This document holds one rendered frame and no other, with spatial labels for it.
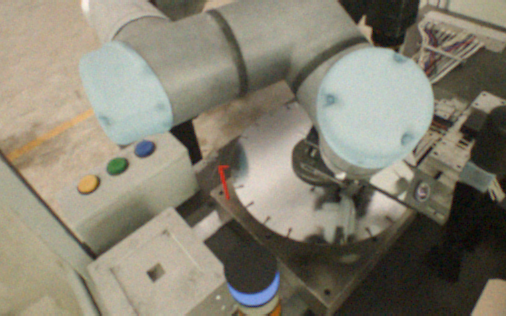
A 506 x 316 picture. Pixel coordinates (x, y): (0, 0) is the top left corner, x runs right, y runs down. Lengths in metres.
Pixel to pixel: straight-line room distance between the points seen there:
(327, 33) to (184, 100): 0.12
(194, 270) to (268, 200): 0.17
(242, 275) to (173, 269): 0.32
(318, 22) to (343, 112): 0.08
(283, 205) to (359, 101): 0.37
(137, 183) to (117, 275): 0.19
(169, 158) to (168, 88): 0.52
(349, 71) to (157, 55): 0.13
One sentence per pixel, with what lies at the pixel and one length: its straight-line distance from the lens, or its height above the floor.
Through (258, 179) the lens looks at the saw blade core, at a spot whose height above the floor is 0.95.
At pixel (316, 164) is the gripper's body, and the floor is 1.10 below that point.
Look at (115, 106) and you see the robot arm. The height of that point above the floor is 1.30.
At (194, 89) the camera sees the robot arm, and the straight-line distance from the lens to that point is 0.24.
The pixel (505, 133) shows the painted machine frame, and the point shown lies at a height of 1.12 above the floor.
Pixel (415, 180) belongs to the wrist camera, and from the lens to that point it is 0.44.
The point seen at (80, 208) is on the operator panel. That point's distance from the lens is 0.75.
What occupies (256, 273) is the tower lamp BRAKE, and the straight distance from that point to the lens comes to 0.30.
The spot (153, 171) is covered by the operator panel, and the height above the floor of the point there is 0.90.
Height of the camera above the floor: 1.43
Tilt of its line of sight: 42 degrees down
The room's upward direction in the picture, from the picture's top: 9 degrees counter-clockwise
